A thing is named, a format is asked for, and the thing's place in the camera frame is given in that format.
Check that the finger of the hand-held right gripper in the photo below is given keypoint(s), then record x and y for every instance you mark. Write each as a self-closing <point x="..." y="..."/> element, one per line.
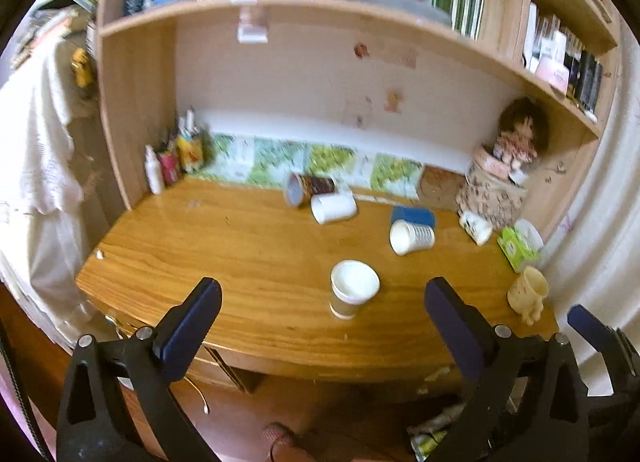
<point x="592" y="328"/>

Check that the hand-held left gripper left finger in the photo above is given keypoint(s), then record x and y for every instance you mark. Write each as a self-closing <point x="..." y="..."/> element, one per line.
<point x="192" y="329"/>

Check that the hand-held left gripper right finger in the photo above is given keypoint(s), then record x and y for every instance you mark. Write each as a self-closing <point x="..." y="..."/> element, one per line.
<point x="455" y="334"/>

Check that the white ribbed paper cup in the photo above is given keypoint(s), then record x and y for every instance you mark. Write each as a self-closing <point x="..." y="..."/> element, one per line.
<point x="412" y="237"/>

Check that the plain white paper cup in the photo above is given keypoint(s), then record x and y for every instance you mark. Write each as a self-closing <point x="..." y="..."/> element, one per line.
<point x="334" y="207"/>

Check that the paper cup with brown sleeve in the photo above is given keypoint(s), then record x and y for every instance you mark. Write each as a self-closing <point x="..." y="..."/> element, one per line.
<point x="353" y="292"/>

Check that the brown printed paper cup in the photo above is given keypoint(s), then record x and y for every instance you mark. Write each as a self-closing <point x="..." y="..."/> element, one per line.
<point x="307" y="188"/>

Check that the cream footed mug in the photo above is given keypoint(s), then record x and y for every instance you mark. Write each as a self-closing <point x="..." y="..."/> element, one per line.
<point x="528" y="292"/>

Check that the crumpled packaging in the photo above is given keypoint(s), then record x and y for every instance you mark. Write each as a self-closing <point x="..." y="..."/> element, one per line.
<point x="432" y="429"/>

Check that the white curtain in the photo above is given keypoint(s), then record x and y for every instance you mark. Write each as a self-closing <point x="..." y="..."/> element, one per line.
<point x="600" y="222"/>

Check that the small white printed mug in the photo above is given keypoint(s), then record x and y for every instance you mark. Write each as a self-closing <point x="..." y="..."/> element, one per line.
<point x="476" y="228"/>

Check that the green tissue pack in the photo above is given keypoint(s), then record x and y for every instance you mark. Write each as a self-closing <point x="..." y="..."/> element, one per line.
<point x="520" y="247"/>

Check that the white plastic bottle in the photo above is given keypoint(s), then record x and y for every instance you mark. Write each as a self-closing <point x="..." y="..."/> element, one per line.
<point x="153" y="170"/>

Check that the red small box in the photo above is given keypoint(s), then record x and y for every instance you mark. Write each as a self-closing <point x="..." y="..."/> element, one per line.
<point x="169" y="166"/>

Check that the green patterned mat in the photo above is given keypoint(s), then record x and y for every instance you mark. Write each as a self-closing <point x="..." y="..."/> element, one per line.
<point x="310" y="164"/>

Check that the brown-haired doll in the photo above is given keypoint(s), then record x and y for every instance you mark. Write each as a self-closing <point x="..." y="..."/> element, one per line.
<point x="520" y="134"/>

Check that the white knitted cloth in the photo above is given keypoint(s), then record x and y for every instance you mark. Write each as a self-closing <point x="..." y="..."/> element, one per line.
<point x="40" y="166"/>

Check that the wooden desk shelf unit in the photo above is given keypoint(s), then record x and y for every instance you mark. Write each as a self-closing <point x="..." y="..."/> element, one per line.
<point x="137" y="106"/>

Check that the yellow toy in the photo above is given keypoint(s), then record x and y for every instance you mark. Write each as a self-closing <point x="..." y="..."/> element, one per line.
<point x="81" y="66"/>

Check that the doll on stone pedestal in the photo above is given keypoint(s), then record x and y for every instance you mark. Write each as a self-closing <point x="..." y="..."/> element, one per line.
<point x="492" y="192"/>

